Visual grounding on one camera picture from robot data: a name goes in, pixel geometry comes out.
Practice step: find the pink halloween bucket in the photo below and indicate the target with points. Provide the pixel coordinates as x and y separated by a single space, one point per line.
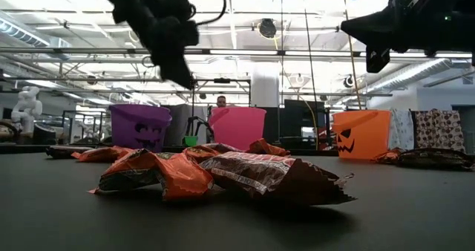
237 126

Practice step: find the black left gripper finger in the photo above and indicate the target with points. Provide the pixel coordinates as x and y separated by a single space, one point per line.
172 67
185 78

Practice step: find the black monitor screen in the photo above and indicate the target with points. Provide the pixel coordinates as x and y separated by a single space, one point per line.
300 111

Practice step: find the white cylinder column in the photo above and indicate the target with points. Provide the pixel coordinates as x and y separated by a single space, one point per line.
265 93

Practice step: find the grey fabric panel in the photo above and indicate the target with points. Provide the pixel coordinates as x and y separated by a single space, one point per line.
182 121

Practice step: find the brown patterned hanging cloth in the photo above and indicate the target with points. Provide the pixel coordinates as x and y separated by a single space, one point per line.
439 130

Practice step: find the green bin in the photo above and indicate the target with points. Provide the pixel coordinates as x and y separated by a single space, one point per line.
190 141

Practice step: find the silver ventilation duct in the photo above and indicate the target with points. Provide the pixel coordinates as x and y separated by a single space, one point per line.
419 71

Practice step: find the black gantry frame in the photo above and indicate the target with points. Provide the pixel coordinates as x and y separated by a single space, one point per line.
222 80

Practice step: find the white patterned hanging cloth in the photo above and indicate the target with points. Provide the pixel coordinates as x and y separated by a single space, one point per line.
402 128

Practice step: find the long ceiling light bar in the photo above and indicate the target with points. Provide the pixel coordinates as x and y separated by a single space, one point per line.
241 52

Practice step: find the purple halloween bucket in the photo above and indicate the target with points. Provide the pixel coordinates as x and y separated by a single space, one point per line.
137 128

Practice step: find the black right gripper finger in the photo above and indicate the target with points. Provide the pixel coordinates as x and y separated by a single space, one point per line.
376 61
378 32

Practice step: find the person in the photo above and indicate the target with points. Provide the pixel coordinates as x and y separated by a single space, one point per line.
221 101

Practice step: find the brown chocolate bar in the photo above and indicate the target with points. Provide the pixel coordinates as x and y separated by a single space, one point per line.
222 147
434 158
267 176
63 151

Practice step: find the orange jack-o-lantern bucket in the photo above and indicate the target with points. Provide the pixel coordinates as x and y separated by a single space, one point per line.
367 136

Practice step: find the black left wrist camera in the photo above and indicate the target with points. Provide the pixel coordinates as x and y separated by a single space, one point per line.
170 2

